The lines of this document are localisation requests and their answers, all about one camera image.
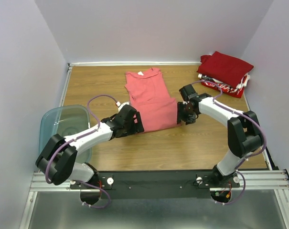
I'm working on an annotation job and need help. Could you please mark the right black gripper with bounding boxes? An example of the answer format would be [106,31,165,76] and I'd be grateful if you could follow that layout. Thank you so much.
[176,101,196,125]

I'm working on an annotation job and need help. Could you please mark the pink t-shirt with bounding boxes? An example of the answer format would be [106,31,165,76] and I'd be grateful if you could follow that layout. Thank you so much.
[125,68,179,133]

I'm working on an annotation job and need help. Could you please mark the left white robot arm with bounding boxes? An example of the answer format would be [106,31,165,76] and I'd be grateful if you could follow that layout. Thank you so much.
[35,104,144,188]

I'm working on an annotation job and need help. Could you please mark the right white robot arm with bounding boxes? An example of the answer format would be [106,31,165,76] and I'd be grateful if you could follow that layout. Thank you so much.
[177,84,267,187]

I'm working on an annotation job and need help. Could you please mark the folded red white printed t-shirt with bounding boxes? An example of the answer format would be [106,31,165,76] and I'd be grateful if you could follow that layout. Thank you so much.
[198,74,250,98]

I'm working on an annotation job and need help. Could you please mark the folded dark red t-shirt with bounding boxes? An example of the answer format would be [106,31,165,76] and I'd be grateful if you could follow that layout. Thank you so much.
[197,51,254,88]

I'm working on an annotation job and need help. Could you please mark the blue plastic bin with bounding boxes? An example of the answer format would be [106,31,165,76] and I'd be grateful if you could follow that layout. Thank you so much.
[39,105,90,153]

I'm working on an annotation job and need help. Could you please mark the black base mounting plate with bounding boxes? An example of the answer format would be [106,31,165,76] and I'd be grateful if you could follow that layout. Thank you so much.
[70,170,240,202]

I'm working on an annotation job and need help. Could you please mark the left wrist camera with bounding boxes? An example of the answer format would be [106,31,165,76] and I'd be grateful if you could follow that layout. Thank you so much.
[116,101,130,111]

